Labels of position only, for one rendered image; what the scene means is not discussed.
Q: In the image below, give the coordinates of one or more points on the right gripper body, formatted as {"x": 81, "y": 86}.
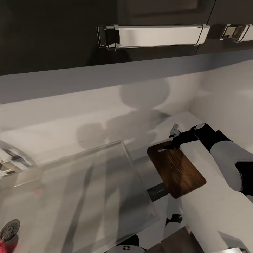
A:
{"x": 178, "y": 140}

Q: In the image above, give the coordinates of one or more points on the drop in sink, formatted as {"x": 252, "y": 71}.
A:
{"x": 87, "y": 202}

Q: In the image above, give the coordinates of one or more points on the cabinet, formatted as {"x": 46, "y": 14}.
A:
{"x": 42, "y": 35}

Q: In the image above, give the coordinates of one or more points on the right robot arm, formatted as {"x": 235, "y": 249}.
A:
{"x": 235, "y": 163}

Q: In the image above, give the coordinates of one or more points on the cutting board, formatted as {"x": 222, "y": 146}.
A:
{"x": 180, "y": 175}

